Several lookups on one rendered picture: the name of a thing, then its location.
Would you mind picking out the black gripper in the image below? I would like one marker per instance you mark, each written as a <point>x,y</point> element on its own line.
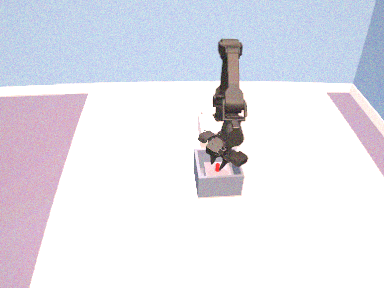
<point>236,158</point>

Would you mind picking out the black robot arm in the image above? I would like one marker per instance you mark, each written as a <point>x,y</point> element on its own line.
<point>228,100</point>

